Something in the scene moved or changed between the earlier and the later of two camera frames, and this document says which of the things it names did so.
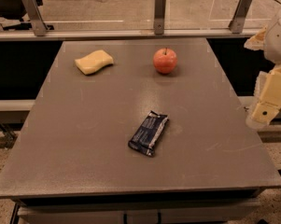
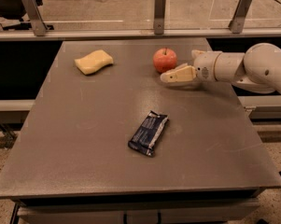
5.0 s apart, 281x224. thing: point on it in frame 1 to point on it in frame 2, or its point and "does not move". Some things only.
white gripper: x=279 y=44 to x=204 y=66
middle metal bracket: x=160 y=11 does not move
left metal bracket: x=35 y=12 does not move
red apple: x=165 y=60 does not move
